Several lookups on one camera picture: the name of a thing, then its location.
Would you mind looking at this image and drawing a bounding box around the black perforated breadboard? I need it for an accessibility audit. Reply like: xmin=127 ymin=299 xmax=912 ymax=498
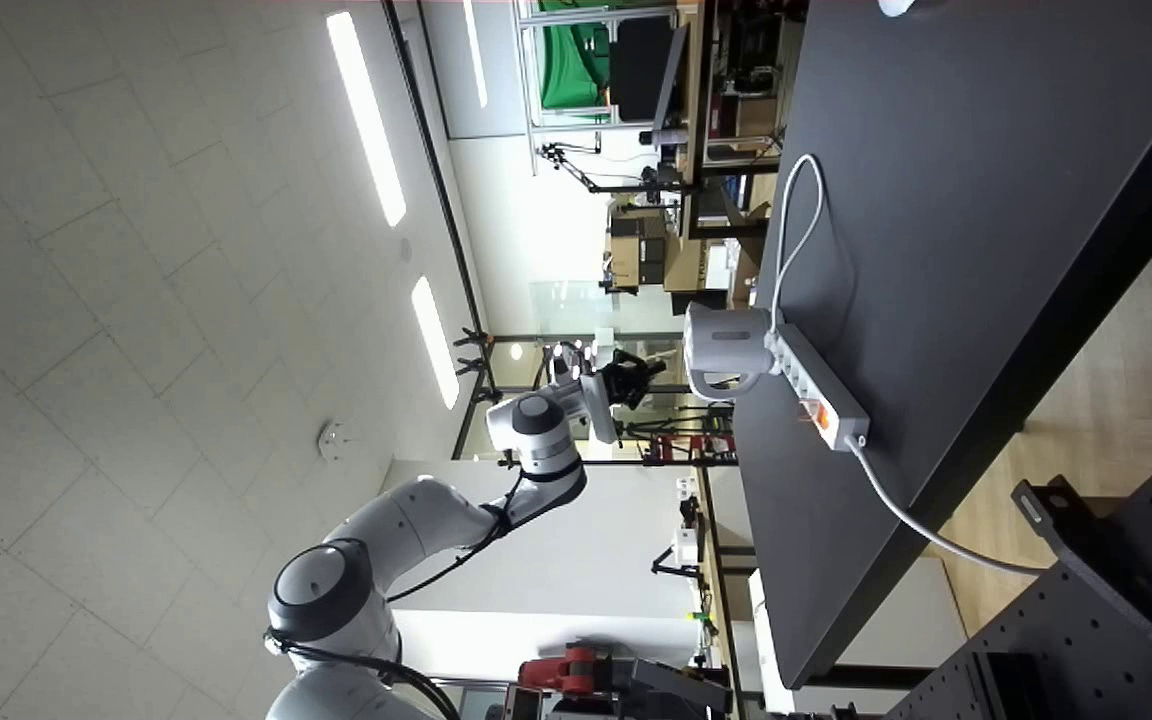
xmin=882 ymin=447 xmax=1152 ymax=720

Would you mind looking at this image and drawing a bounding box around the red device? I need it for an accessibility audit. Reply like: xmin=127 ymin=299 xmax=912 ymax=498
xmin=515 ymin=645 xmax=607 ymax=704

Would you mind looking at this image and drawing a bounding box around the round ceiling smoke detector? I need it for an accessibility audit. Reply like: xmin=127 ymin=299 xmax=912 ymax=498
xmin=310 ymin=418 xmax=352 ymax=470

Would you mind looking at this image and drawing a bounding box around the white kettle cable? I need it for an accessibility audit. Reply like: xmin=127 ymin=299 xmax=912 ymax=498
xmin=761 ymin=149 xmax=831 ymax=340

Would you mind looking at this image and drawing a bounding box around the white electric kettle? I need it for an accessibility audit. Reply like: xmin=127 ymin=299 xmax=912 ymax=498
xmin=679 ymin=299 xmax=778 ymax=408

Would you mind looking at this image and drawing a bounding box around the white power strip orange switch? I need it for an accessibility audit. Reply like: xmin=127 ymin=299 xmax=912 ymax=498
xmin=761 ymin=324 xmax=875 ymax=456

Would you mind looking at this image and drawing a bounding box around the green board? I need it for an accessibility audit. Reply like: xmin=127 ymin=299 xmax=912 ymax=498
xmin=535 ymin=13 xmax=618 ymax=122

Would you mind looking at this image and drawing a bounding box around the long ceiling light panel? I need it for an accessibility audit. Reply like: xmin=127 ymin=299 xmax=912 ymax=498
xmin=322 ymin=9 xmax=413 ymax=234
xmin=407 ymin=273 xmax=464 ymax=411
xmin=458 ymin=0 xmax=494 ymax=111

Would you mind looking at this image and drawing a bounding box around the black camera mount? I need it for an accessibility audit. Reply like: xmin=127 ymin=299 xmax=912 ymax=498
xmin=1008 ymin=474 xmax=1152 ymax=660

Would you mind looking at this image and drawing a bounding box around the white power strip cord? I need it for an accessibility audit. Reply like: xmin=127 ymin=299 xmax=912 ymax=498
xmin=843 ymin=445 xmax=1057 ymax=580

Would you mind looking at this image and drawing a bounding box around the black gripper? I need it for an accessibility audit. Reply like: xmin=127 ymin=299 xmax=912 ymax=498
xmin=599 ymin=353 xmax=672 ymax=418

